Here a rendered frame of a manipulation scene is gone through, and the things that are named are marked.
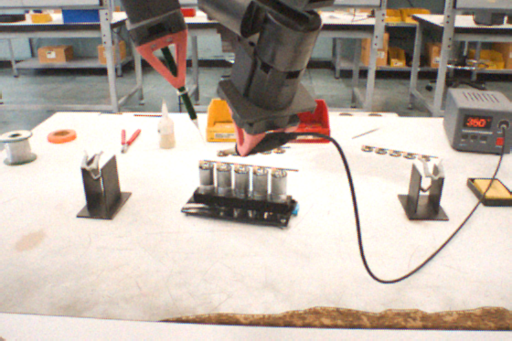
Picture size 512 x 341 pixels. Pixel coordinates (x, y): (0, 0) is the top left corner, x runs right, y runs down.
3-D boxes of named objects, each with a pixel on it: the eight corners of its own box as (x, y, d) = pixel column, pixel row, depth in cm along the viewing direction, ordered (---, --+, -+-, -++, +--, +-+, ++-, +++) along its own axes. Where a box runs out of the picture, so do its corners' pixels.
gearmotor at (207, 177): (212, 199, 69) (211, 168, 67) (197, 197, 70) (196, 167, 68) (218, 192, 71) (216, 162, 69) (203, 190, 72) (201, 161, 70)
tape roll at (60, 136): (66, 132, 100) (65, 126, 100) (82, 137, 97) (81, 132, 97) (42, 140, 95) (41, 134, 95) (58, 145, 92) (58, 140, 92)
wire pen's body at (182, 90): (187, 118, 64) (157, 46, 59) (198, 113, 64) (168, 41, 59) (188, 122, 62) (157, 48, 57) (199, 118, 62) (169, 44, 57)
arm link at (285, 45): (233, 52, 47) (248, -6, 42) (263, 35, 51) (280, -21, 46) (286, 87, 45) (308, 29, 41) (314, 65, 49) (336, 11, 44)
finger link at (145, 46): (197, 69, 65) (173, 7, 61) (207, 80, 59) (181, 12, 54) (153, 88, 64) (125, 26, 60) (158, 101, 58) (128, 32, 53)
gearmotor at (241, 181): (248, 204, 68) (248, 173, 66) (232, 201, 68) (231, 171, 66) (251, 196, 70) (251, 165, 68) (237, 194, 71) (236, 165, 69)
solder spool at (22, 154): (-4, 164, 84) (-10, 139, 82) (18, 152, 89) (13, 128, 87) (23, 167, 82) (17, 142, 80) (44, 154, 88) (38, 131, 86)
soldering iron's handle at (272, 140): (236, 159, 59) (287, 148, 48) (232, 140, 59) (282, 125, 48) (252, 155, 60) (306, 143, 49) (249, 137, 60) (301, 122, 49)
